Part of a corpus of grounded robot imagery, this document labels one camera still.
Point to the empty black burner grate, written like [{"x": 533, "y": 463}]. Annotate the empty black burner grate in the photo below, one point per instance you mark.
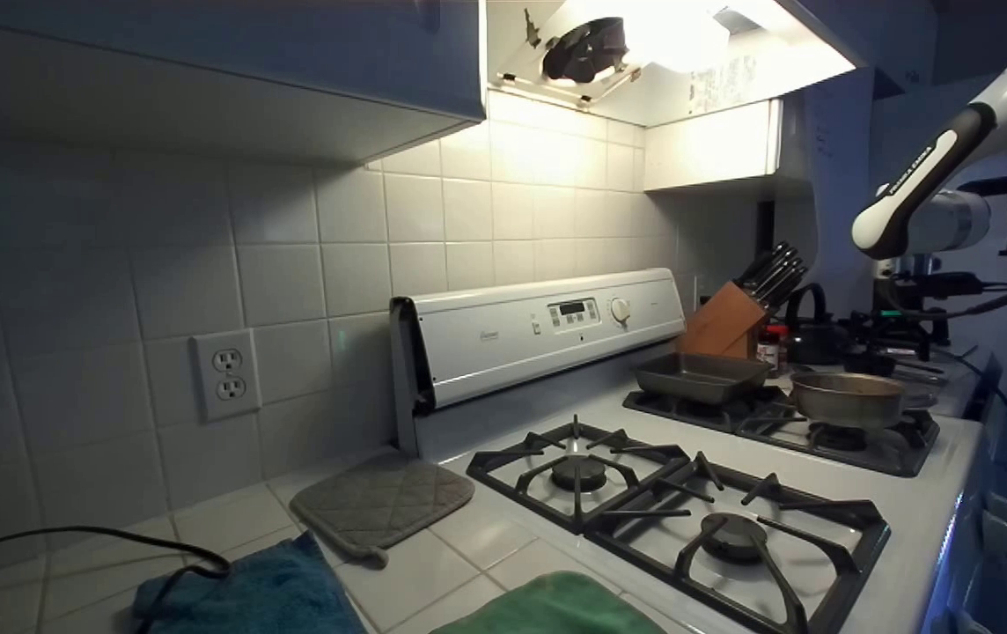
[{"x": 666, "y": 498}]

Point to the small white upper cabinet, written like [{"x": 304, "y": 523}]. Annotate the small white upper cabinet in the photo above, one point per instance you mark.
[{"x": 716, "y": 145}]

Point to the black kettle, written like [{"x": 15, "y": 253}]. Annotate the black kettle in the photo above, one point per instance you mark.
[{"x": 817, "y": 342}]

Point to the green cloth towel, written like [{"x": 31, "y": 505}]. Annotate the green cloth towel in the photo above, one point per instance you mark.
[{"x": 551, "y": 609}]

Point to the dark rectangular baking pan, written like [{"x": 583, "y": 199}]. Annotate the dark rectangular baking pan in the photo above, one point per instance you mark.
[{"x": 692, "y": 383}]

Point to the grey round cooking pot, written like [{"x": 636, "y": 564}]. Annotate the grey round cooking pot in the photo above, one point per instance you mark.
[{"x": 848, "y": 404}]

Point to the black burner grate under cookware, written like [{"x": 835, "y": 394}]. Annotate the black burner grate under cookware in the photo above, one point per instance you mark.
[{"x": 878, "y": 452}]

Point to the round stove timer knob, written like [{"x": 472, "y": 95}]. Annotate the round stove timer knob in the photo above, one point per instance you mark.
[{"x": 616, "y": 308}]

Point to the small red-capped spice jar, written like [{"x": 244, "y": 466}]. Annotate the small red-capped spice jar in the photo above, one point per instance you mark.
[{"x": 772, "y": 349}]

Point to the large upper wall cabinet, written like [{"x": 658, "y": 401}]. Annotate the large upper wall cabinet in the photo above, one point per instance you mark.
[{"x": 234, "y": 46}]

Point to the black round hood fan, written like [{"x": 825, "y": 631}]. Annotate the black round hood fan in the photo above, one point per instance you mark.
[{"x": 583, "y": 46}]

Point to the blue cloth towel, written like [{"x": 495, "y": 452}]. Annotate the blue cloth towel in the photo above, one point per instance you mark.
[{"x": 257, "y": 592}]

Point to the white wall outlet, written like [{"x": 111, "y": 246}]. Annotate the white wall outlet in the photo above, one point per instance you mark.
[{"x": 226, "y": 374}]

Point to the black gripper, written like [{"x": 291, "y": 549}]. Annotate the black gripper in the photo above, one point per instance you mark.
[{"x": 905, "y": 302}]

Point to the white lit range hood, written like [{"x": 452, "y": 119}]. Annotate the white lit range hood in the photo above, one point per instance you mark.
[{"x": 700, "y": 83}]

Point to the grey square pot holder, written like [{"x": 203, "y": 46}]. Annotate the grey square pot holder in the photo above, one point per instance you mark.
[{"x": 381, "y": 505}]

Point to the wooden knife block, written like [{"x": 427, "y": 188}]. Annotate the wooden knife block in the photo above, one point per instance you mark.
[{"x": 716, "y": 329}]

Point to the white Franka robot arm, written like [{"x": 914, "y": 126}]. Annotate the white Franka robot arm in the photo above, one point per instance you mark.
[{"x": 939, "y": 162}]

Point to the white gas stove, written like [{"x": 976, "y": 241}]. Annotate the white gas stove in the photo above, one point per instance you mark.
[{"x": 506, "y": 341}]

